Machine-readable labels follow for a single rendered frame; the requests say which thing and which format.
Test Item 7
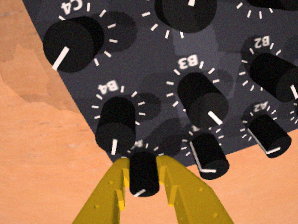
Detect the black knob box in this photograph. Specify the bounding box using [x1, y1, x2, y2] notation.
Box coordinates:
[22, 0, 298, 197]

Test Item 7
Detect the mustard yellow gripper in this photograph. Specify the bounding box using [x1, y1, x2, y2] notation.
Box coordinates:
[72, 155, 234, 224]

